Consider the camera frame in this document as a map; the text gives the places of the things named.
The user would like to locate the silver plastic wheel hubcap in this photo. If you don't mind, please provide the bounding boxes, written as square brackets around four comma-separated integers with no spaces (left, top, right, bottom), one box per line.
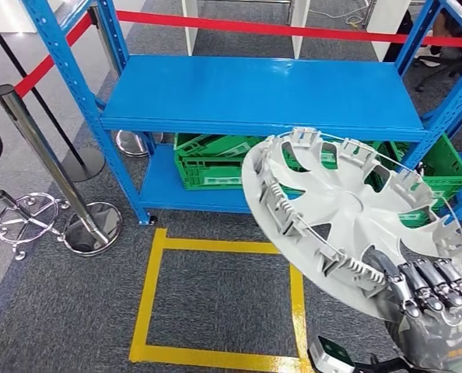
[241,127,462,322]

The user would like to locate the white table with chrome rail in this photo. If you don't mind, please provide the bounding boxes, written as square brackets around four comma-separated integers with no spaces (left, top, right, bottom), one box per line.
[181,0,311,60]

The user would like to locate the long red barrier belt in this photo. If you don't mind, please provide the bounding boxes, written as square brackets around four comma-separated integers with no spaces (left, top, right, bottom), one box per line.
[116,9,462,50]

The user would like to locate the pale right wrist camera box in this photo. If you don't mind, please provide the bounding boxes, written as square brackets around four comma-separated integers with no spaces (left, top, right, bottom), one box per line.
[308,335,356,373]

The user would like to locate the white desk panel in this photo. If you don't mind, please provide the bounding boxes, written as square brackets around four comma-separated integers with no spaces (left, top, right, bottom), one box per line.
[365,0,412,63]

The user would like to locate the person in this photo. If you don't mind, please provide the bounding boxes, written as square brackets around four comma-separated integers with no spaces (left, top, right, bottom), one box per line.
[413,0,462,68]

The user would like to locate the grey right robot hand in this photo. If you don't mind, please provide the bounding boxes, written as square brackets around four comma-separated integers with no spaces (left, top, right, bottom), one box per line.
[365,246,462,373]

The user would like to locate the dark stanchion post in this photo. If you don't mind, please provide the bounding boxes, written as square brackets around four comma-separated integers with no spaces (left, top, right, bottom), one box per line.
[88,2,151,159]

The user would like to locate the chrome stanchion post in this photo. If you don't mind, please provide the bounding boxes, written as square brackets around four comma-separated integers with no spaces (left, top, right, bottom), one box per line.
[0,83,123,257]

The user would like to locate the black bag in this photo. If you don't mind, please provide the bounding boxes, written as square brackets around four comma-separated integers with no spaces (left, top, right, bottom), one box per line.
[382,10,415,63]

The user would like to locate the white floor cable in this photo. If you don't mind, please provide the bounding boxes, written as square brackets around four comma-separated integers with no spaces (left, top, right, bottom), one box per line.
[308,2,368,30]

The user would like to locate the black office chair base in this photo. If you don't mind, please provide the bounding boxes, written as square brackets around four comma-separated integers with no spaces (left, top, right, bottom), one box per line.
[411,51,462,94]

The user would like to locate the black stanchion post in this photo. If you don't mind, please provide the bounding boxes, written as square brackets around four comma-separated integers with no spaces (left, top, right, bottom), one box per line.
[0,5,106,183]

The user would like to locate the short red barrier belt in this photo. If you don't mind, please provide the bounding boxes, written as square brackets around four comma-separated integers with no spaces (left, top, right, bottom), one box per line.
[14,11,94,99]

